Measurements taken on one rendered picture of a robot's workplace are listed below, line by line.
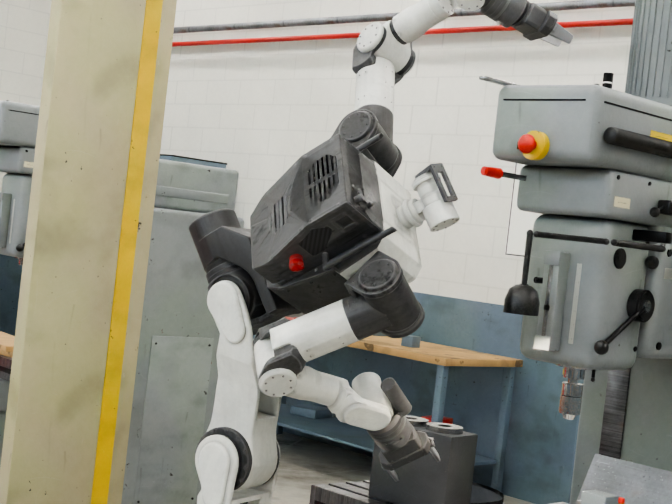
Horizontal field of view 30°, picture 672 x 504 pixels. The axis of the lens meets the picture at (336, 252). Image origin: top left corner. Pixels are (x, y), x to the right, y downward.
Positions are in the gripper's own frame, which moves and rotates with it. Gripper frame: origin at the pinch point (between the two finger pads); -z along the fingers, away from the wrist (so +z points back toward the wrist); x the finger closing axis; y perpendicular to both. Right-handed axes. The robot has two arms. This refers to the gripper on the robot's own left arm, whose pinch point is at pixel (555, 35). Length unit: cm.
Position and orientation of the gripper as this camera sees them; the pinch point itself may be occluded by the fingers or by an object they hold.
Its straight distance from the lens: 295.5
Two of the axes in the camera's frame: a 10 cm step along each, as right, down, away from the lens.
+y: 4.5, -8.9, 0.8
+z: -8.5, -4.5, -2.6
